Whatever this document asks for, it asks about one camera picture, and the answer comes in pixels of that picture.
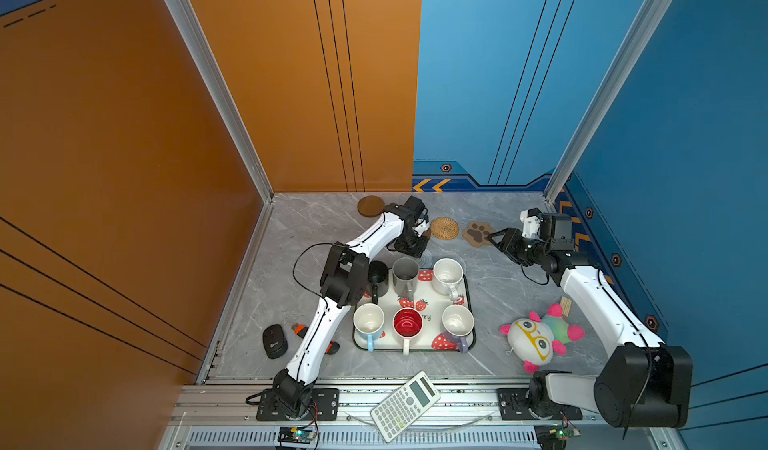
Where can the red interior mug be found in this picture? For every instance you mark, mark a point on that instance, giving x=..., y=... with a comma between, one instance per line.
x=407, y=324

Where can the white mug purple handle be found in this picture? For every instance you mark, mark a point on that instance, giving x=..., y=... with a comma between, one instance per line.
x=458, y=322

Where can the grey blue woven coaster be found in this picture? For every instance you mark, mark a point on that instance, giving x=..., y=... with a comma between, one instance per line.
x=426, y=260

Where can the white mug blue handle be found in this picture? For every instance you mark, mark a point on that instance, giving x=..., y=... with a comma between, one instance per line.
x=368, y=320

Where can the black mug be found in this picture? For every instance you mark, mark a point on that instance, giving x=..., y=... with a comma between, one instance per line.
x=377, y=281

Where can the aluminium corner post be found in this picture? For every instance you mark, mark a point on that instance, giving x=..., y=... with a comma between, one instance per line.
x=188, y=24
x=646, y=21

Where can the small wooden block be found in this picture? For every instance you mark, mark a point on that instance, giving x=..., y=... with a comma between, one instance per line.
x=566, y=305

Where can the white unicorn plush toy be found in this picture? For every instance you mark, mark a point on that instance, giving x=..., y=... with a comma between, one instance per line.
x=536, y=339

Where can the white scientific calculator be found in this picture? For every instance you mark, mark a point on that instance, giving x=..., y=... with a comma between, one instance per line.
x=404, y=406

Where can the circuit board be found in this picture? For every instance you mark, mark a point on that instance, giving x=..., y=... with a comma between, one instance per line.
x=297, y=437
x=555, y=437

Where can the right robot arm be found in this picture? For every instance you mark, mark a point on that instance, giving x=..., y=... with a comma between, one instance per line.
x=644, y=383

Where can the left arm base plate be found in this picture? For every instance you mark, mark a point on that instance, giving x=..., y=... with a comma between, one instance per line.
x=323, y=404

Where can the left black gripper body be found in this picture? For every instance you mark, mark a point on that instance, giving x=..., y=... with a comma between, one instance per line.
x=411, y=244

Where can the grey metal mug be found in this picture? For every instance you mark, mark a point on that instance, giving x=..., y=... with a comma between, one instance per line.
x=405, y=272

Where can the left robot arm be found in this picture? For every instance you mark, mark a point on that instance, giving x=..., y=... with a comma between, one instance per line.
x=342, y=284

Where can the white speckled mug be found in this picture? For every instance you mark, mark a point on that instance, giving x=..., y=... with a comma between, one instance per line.
x=448, y=274

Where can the woven rattan coaster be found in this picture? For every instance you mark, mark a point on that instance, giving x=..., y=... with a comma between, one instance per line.
x=444, y=228

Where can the paw shaped wooden coaster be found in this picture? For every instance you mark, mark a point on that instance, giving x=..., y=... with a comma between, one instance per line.
x=477, y=234

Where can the black computer mouse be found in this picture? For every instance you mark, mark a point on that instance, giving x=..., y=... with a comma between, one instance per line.
x=274, y=341

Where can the black orange tool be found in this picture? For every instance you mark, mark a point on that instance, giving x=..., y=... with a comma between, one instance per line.
x=300, y=330

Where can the plain brown wooden coaster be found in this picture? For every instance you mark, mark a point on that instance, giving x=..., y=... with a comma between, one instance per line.
x=371, y=206

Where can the right circuit board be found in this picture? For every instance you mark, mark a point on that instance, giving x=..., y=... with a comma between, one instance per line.
x=555, y=437

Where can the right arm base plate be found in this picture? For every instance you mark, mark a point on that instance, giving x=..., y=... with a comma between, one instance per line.
x=518, y=404

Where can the left circuit board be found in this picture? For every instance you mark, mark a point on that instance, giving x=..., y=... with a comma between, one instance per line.
x=297, y=437

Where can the right aluminium corner post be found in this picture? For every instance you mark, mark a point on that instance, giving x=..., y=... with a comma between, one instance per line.
x=646, y=21

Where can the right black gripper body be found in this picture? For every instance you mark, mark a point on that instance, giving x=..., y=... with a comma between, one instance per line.
x=527, y=250

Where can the aluminium front rail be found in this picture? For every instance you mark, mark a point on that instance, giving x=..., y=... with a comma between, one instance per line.
x=223, y=416

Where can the strawberry print serving tray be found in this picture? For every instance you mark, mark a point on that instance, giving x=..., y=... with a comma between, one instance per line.
x=425, y=321

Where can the left aluminium corner post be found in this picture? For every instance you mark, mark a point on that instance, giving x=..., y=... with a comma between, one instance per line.
x=188, y=24

